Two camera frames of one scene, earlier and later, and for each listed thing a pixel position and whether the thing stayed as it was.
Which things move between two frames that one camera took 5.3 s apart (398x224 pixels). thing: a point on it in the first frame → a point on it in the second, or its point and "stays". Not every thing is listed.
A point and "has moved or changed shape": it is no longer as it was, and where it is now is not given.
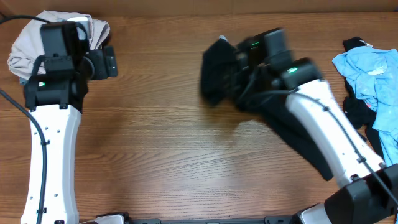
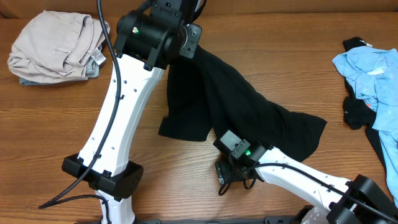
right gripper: [237, 87] → [226, 169]
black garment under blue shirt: [357, 114] stays
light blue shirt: [374, 73] stays
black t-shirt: [220, 81] has moved or changed shape
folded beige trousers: [28, 46] stays
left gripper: [58, 61] → [193, 35]
